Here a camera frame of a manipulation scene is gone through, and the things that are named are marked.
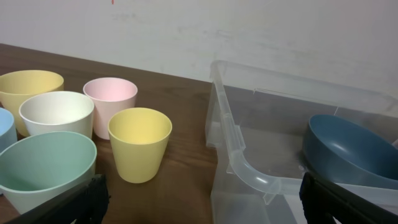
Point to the white cup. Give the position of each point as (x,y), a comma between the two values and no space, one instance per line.
(58,111)

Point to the light blue cup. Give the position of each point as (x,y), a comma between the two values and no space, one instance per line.
(8,134)

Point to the green cup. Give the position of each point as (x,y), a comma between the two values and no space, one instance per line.
(39,168)

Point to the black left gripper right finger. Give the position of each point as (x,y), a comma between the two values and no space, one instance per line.
(327,203)

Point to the yellow cup far left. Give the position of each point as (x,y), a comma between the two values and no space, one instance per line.
(19,86)

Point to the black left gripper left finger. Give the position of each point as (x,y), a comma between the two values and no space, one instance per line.
(85,203)

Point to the yellow cup near box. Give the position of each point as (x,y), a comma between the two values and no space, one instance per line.
(139,137)

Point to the pink cup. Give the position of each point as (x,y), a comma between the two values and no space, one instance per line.
(110,95)

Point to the clear plastic storage box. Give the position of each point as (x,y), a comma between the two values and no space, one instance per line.
(256,121)

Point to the large dark blue bowl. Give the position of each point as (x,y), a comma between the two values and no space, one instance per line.
(344,152)

